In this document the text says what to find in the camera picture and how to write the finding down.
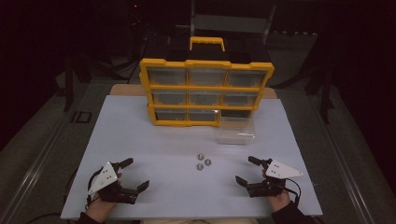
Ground yellow black drawer organizer cabinet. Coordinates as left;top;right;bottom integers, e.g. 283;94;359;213
138;35;276;128

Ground metal floor rail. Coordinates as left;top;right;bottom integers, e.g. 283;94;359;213
307;90;379;224
0;111;78;224

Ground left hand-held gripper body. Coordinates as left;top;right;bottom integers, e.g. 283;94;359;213
87;161;138;205

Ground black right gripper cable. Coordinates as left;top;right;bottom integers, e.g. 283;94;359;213
283;177;303;208

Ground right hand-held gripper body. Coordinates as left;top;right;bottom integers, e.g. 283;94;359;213
246;159;304;199

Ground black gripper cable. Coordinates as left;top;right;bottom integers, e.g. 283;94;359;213
27;174;96;224
283;177;303;208

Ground person's right hand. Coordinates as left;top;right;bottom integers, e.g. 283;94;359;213
268;189;292;215

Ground grey metal stand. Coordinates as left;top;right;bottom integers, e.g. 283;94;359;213
189;0;278;45

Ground black stand legs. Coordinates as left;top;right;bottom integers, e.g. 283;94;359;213
304;60;336;125
63;55;94;113

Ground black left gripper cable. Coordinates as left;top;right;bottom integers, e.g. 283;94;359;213
27;174;96;224

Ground person's left hand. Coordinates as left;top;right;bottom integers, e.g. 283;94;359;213
85;193;119;224

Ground clear plastic drawer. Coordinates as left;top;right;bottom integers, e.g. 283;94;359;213
217;116;256;146

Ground group of clear cabinet drawers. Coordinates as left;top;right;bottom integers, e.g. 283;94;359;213
147;66;269;122

